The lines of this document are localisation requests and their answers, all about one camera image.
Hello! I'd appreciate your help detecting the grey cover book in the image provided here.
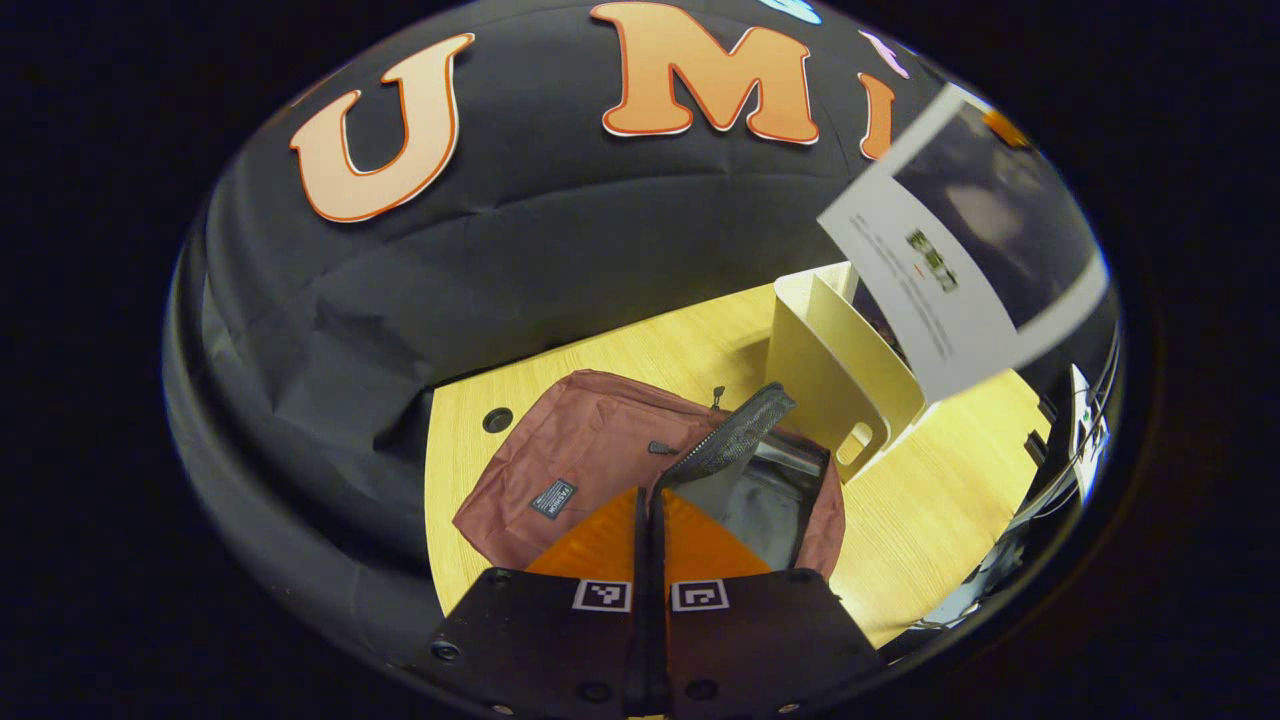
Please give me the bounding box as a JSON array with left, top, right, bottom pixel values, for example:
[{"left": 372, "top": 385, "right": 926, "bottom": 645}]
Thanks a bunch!
[{"left": 817, "top": 83, "right": 1111, "bottom": 403}]

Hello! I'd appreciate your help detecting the white bookshelf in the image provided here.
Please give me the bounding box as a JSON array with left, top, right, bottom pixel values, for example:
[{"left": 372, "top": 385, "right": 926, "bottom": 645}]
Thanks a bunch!
[{"left": 765, "top": 262, "right": 941, "bottom": 483}]

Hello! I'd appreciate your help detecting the white electronic device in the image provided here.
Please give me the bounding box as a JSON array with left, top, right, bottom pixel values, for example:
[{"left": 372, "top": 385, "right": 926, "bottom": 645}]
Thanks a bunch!
[{"left": 1065, "top": 365, "right": 1111, "bottom": 481}]

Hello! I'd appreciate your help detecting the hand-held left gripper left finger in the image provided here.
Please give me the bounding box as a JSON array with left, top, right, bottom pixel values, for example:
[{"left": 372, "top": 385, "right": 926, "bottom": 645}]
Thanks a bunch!
[{"left": 410, "top": 487, "right": 651, "bottom": 719}]

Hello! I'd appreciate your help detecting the maroon schoolbag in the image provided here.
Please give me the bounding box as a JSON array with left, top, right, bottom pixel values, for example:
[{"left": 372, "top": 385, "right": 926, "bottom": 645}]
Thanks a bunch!
[{"left": 452, "top": 370, "right": 847, "bottom": 581}]

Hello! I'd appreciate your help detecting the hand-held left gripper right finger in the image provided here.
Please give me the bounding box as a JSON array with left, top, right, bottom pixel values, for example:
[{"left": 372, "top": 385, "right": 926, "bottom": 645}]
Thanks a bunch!
[{"left": 650, "top": 490, "right": 881, "bottom": 719}]

